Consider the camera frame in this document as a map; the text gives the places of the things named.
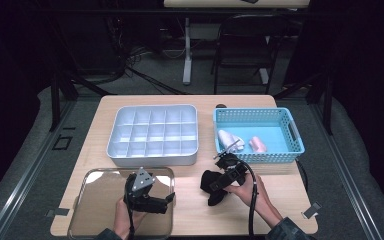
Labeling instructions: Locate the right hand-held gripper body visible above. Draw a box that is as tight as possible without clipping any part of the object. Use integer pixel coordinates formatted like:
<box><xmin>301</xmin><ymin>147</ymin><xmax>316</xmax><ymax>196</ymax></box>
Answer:
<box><xmin>212</xmin><ymin>139</ymin><xmax>250</xmax><ymax>188</ymax></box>

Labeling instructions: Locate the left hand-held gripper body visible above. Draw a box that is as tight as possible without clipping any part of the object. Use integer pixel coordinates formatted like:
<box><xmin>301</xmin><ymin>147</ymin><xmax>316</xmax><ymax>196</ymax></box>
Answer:
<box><xmin>123</xmin><ymin>167</ymin><xmax>158</xmax><ymax>214</ymax></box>

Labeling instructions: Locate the black sock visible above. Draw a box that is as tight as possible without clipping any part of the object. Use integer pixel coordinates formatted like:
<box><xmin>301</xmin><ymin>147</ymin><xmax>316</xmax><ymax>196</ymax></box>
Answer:
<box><xmin>199</xmin><ymin>169</ymin><xmax>230</xmax><ymax>207</ymax></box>

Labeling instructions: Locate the white sock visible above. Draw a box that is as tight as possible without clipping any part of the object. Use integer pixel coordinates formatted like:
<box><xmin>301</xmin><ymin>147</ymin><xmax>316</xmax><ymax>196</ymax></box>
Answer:
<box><xmin>217</xmin><ymin>129</ymin><xmax>246</xmax><ymax>154</ymax></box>

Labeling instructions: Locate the pink sock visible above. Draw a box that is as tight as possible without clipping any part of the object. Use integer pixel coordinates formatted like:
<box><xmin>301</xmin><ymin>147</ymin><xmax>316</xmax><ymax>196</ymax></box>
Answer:
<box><xmin>248</xmin><ymin>135</ymin><xmax>268</xmax><ymax>154</ymax></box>

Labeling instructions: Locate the clear plastic box lid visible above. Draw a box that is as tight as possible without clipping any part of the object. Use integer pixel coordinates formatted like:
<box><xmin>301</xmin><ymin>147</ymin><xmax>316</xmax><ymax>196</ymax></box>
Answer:
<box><xmin>67</xmin><ymin>166</ymin><xmax>176</xmax><ymax>240</ymax></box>

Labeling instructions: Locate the blue plastic basket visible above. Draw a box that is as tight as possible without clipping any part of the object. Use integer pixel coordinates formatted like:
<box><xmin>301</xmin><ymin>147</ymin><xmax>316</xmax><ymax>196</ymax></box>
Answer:
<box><xmin>212</xmin><ymin>106</ymin><xmax>306</xmax><ymax>165</ymax></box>

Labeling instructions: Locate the white compartment organizer box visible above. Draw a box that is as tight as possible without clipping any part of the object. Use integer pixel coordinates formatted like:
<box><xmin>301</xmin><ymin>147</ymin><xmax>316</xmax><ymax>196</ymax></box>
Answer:
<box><xmin>106</xmin><ymin>104</ymin><xmax>200</xmax><ymax>167</ymax></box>

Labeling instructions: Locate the person's right hand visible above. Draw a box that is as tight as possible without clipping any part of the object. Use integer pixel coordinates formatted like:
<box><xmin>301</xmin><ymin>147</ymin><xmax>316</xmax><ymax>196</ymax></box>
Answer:
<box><xmin>223</xmin><ymin>173</ymin><xmax>265</xmax><ymax>209</ymax></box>

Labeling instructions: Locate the person's left hand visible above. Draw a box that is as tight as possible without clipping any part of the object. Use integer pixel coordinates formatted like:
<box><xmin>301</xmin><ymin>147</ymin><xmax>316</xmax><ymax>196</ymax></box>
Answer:
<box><xmin>112</xmin><ymin>197</ymin><xmax>148</xmax><ymax>240</ymax></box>

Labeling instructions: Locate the grey tape strip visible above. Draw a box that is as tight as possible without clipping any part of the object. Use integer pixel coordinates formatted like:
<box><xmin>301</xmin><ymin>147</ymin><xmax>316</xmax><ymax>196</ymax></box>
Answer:
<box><xmin>45</xmin><ymin>207</ymin><xmax>70</xmax><ymax>218</ymax></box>
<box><xmin>301</xmin><ymin>201</ymin><xmax>323</xmax><ymax>220</ymax></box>

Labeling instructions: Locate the black square tape outline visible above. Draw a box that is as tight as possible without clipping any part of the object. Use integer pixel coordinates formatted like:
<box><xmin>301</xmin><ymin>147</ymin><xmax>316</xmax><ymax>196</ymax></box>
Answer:
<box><xmin>51</xmin><ymin>134</ymin><xmax>74</xmax><ymax>151</ymax></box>

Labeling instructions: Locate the black metal stand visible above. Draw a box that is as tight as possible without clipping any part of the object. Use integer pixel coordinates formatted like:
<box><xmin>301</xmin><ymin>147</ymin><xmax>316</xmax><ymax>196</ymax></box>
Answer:
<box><xmin>274</xmin><ymin>70</ymin><xmax>335</xmax><ymax>136</ymax></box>
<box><xmin>48</xmin><ymin>70</ymin><xmax>80</xmax><ymax>132</ymax></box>

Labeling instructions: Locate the white desk leg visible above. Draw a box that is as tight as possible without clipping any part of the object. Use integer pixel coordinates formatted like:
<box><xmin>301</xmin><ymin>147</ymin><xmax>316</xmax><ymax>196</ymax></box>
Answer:
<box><xmin>182</xmin><ymin>17</ymin><xmax>194</xmax><ymax>86</ymax></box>

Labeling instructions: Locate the black folding chair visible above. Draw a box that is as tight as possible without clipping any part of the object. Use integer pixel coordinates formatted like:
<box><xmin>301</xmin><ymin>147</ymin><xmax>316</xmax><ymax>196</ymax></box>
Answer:
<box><xmin>210</xmin><ymin>13</ymin><xmax>290</xmax><ymax>95</ymax></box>

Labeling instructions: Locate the right hand-held gripper cable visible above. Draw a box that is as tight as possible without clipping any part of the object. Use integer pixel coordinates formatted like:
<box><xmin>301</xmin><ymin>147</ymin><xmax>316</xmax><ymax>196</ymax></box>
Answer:
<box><xmin>237</xmin><ymin>159</ymin><xmax>258</xmax><ymax>240</ymax></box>

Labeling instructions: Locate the hand-held gripper cable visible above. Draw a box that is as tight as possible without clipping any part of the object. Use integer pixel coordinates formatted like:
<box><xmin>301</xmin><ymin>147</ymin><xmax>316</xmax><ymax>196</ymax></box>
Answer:
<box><xmin>123</xmin><ymin>178</ymin><xmax>137</xmax><ymax>240</ymax></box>
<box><xmin>237</xmin><ymin>159</ymin><xmax>258</xmax><ymax>240</ymax></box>

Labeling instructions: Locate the left hand-held gripper cable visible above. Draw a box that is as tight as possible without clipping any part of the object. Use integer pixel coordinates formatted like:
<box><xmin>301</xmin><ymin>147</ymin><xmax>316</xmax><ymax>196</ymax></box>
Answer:
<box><xmin>123</xmin><ymin>178</ymin><xmax>137</xmax><ymax>240</ymax></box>

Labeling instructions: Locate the metal floor rail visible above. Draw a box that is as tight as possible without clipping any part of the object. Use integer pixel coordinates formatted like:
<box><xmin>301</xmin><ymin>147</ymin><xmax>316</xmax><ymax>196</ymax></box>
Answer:
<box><xmin>308</xmin><ymin>103</ymin><xmax>384</xmax><ymax>240</ymax></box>
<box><xmin>0</xmin><ymin>99</ymin><xmax>78</xmax><ymax>240</ymax></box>

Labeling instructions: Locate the black floor cable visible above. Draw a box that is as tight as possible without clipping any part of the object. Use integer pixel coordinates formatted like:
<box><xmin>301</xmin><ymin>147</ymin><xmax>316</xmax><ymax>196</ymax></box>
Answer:
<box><xmin>123</xmin><ymin>64</ymin><xmax>188</xmax><ymax>96</ymax></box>

